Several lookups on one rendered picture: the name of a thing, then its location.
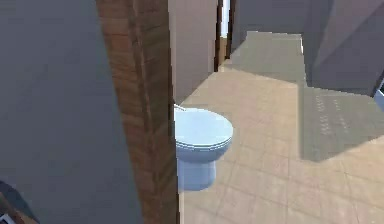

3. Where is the dark brown room door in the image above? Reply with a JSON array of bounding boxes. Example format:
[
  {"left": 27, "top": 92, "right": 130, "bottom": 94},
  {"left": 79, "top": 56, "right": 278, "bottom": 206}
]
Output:
[{"left": 213, "top": 0, "right": 237, "bottom": 73}]

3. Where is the white toilet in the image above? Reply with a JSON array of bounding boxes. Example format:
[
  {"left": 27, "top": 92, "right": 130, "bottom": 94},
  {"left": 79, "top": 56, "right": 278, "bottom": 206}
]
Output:
[{"left": 173, "top": 103, "right": 234, "bottom": 192}]

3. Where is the brown wooden room door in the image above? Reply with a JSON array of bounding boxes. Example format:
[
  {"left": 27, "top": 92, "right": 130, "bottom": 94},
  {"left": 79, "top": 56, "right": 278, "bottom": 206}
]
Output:
[{"left": 95, "top": 0, "right": 181, "bottom": 224}]

